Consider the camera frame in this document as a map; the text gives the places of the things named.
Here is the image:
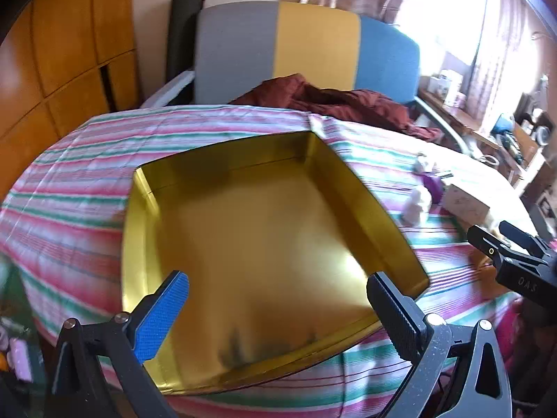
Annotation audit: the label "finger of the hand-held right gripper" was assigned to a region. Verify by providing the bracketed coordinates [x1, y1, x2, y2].
[468, 225, 512, 268]
[499, 221, 547, 257]

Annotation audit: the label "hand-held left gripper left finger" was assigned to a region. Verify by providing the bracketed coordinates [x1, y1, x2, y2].
[46, 270, 190, 418]

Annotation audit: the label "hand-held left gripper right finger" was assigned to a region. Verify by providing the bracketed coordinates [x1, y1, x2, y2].
[367, 271, 513, 418]

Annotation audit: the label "white printed carton box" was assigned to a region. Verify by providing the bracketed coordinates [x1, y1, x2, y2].
[444, 183, 492, 227]

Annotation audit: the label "purple roll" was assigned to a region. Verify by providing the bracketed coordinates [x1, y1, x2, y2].
[424, 172, 445, 203]

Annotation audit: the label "white tissue wad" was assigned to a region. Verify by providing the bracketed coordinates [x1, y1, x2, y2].
[402, 187, 433, 225]

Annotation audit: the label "maroon tin box gold inside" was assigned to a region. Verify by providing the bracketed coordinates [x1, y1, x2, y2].
[122, 131, 431, 397]

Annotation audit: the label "wooden shelf unit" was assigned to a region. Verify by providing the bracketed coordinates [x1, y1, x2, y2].
[492, 96, 557, 184]

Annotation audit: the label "blue bag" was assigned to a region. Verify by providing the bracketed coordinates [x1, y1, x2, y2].
[494, 113, 515, 137]

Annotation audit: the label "wooden desk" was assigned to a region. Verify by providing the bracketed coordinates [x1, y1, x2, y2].
[418, 89, 505, 157]

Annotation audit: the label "tall white carton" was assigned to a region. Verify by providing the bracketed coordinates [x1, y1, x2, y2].
[439, 70, 464, 96]

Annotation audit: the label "pink green striped cloth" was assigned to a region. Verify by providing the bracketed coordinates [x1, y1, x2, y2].
[0, 104, 553, 418]

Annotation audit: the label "dark red jacket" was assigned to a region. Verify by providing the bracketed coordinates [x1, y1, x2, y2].
[228, 74, 442, 142]

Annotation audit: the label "window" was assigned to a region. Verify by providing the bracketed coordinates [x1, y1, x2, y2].
[398, 0, 497, 79]

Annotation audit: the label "grey yellow blue chair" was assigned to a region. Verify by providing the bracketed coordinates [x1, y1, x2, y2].
[139, 1, 475, 153]

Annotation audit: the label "black rolled mat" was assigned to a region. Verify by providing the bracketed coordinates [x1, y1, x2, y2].
[165, 0, 205, 92]

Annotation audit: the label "wooden wardrobe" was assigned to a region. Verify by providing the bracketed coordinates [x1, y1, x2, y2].
[0, 0, 142, 175]

